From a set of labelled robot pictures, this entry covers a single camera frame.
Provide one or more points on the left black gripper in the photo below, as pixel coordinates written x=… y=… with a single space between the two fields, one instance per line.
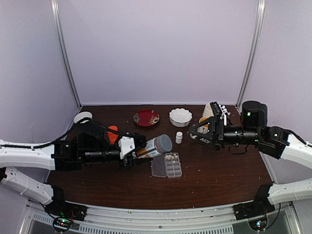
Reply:
x=134 y=163

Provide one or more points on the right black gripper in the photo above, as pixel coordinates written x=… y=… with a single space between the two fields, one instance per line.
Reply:
x=216 y=125

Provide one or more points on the small white pill bottle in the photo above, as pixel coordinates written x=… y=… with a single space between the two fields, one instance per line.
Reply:
x=178 y=137

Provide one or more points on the clear plastic pill organizer box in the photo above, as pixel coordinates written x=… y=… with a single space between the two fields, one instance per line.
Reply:
x=167 y=165

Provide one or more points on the grey capped orange label bottle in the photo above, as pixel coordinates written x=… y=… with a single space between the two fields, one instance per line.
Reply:
x=155 y=147

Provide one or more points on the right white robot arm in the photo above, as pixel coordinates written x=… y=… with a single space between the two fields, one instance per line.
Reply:
x=274 y=141

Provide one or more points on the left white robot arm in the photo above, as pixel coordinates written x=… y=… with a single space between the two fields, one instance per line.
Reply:
x=94 y=144

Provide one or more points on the yellow interior patterned mug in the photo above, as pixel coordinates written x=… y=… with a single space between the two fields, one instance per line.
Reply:
x=200 y=127

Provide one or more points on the cream ribbed mug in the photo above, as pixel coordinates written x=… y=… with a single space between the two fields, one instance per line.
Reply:
x=208 y=112

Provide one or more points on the white scalloped bowl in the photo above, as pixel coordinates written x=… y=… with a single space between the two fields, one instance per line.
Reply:
x=180 y=117

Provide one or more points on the orange capped pill bottle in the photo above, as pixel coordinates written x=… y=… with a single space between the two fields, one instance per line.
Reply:
x=111 y=135

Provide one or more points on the red floral plate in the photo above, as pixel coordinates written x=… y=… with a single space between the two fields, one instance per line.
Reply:
x=146 y=118

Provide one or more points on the white patterned rice bowl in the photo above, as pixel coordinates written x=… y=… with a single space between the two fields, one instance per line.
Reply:
x=82 y=115

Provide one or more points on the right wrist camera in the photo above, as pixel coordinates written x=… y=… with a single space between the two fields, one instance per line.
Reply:
x=220 y=111

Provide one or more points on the right aluminium frame post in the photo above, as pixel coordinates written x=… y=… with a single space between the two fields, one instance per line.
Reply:
x=259 y=20

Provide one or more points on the aluminium frame post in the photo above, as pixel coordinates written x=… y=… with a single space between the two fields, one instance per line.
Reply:
x=63 y=52
x=259 y=20

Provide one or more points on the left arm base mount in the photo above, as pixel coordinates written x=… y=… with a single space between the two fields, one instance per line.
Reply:
x=64 y=215

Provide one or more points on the front aluminium rail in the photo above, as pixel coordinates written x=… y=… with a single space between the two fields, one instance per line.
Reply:
x=208 y=220

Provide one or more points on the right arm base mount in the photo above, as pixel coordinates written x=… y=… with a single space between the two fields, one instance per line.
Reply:
x=255 y=213

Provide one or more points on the left aluminium frame post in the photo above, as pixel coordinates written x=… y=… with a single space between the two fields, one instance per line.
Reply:
x=63 y=52

